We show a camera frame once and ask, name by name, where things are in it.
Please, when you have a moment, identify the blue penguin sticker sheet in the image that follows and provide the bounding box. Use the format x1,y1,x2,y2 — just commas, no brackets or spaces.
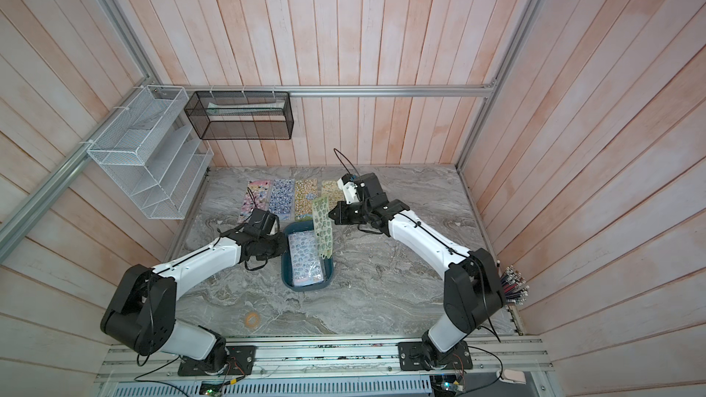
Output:
268,179,296,221

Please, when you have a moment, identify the yellow animal sticker sheet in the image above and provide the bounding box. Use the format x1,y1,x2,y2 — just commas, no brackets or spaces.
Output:
294,178,319,221

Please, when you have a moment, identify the green panda sticker sheet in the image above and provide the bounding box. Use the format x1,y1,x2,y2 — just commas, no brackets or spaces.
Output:
321,180,345,211

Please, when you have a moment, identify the white green sticker sheet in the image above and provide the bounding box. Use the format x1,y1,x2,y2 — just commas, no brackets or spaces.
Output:
313,196,334,259

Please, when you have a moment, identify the red cup of pencils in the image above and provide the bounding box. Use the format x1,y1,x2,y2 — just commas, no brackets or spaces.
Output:
500,266,529,306

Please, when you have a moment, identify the pink sticker sheet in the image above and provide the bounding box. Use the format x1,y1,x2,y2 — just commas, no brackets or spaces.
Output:
238,180,272,222

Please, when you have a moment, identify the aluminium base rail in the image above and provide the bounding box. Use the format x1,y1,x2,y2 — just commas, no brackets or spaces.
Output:
96,336,555,382

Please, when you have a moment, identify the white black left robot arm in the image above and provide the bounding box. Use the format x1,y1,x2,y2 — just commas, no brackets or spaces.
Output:
100,209,289,375

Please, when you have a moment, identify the teal plastic storage box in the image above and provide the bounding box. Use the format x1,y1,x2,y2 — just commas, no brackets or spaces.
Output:
281,221,334,292

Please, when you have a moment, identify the white wire mesh shelf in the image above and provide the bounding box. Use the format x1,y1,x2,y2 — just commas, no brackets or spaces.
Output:
88,86,213,221

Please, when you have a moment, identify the lilac gem sticker sheet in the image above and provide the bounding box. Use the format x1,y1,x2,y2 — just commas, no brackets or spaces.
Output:
289,230,325,287

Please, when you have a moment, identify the black wire mesh basket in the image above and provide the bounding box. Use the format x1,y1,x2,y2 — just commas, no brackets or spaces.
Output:
185,90,294,141

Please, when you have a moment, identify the aluminium frame bar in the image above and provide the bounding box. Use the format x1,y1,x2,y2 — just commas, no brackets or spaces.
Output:
176,85,496,97

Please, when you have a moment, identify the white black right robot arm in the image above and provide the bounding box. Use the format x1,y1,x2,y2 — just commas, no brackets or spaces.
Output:
328,173,507,371

